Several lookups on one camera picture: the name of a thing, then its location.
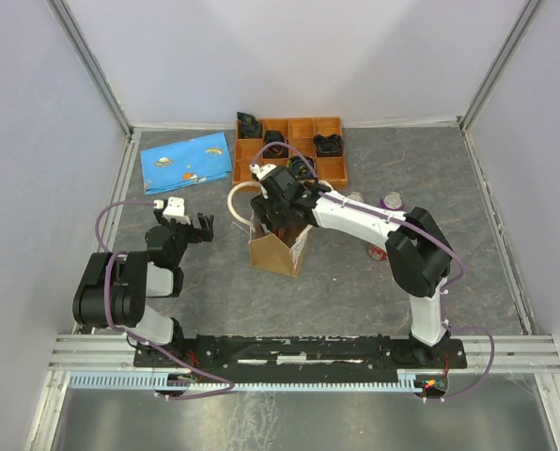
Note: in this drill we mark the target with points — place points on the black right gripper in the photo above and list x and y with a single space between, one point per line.
261 206

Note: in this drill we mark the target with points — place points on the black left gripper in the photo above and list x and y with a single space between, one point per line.
206 233

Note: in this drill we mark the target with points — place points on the purple can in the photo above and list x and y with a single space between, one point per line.
392 201
355 196

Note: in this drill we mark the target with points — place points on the red can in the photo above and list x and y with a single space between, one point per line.
376 253

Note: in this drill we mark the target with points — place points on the purple can front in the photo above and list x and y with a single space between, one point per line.
392 201

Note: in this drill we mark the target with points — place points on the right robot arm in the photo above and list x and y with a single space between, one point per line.
417 250

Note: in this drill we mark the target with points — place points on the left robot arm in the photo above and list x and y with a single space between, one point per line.
152 273

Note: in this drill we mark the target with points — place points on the dark rolled tie bottom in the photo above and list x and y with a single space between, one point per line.
302 168

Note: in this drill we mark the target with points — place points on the dark rolled tie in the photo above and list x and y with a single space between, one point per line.
249 126
302 168
329 146
273 140

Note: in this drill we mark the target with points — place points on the blue patterned folded cloth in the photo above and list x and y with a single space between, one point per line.
170 167

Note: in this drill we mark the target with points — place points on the dark rolled tie middle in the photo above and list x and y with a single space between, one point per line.
273 140

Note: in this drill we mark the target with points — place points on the orange wooden compartment tray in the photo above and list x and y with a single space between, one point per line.
298 132

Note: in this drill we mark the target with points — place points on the dark rolled tie right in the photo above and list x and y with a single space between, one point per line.
329 146

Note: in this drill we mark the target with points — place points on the dark rolled tie top left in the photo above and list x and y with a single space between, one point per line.
249 126

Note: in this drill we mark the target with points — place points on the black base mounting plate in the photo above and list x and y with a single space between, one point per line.
301 359

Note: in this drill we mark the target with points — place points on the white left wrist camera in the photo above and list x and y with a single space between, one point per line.
173 209

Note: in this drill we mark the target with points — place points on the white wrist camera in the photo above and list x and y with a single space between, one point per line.
173 209
260 172

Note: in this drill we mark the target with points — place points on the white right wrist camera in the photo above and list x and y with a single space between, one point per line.
260 172

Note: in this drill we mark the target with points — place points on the light blue cable duct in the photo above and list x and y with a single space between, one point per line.
141 380

